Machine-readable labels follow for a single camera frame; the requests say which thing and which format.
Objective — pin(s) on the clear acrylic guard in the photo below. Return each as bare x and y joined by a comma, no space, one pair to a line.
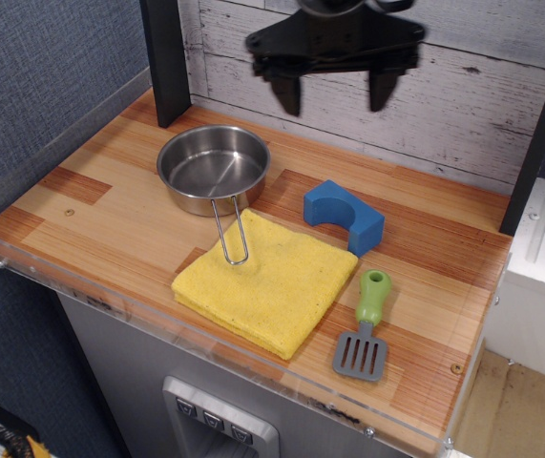
436,162

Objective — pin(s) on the yellow folded cloth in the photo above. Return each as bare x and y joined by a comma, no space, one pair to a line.
265,283

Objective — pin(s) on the blue arch block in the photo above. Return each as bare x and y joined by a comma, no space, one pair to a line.
329,203

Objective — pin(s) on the black left post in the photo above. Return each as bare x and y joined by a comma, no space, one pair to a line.
167,62

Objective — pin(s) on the green handled grey spatula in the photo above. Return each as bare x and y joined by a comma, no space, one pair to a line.
360,354

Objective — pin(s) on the white ridged side cabinet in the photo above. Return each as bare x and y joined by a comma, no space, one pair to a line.
515,326

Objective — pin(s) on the silver dispenser panel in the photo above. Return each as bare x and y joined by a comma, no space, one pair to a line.
207,426

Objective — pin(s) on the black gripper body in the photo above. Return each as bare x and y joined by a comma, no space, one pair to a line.
338,37

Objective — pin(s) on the yellow cloth scrap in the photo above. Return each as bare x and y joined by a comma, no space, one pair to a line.
38,450

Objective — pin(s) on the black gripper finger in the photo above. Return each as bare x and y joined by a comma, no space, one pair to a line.
288,91
382,83

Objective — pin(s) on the steel pot with wire handle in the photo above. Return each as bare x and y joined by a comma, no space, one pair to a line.
214,171

